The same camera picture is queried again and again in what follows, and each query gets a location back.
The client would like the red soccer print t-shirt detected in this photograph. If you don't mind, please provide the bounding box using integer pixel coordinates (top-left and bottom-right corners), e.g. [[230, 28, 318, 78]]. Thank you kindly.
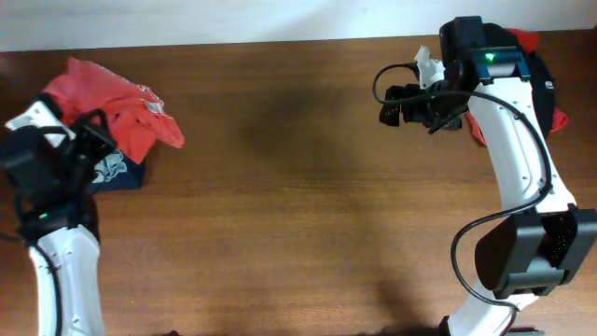
[[43, 57, 185, 164]]

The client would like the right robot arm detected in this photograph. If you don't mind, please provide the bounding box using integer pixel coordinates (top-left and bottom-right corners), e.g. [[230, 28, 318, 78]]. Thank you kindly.
[[374, 16, 596, 336]]

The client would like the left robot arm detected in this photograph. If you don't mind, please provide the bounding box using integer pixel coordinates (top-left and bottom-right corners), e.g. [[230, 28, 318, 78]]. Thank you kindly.
[[1, 103, 116, 335]]

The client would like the black garment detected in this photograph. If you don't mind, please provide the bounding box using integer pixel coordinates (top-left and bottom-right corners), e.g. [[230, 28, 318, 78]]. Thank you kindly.
[[482, 22, 557, 139]]

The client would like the light grey crumpled shirt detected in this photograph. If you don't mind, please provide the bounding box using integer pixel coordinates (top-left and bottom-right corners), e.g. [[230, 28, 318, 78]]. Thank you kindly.
[[92, 149, 128, 184]]

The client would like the red garment under pile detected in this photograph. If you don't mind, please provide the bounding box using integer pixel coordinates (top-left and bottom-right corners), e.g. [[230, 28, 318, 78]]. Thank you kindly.
[[464, 28, 570, 147]]

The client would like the navy blue folded garment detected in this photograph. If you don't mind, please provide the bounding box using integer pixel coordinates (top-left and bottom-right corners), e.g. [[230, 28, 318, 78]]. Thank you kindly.
[[87, 156, 146, 194]]

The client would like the right black cable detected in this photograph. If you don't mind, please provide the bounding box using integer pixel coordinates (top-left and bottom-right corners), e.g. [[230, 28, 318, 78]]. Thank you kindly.
[[371, 62, 554, 336]]

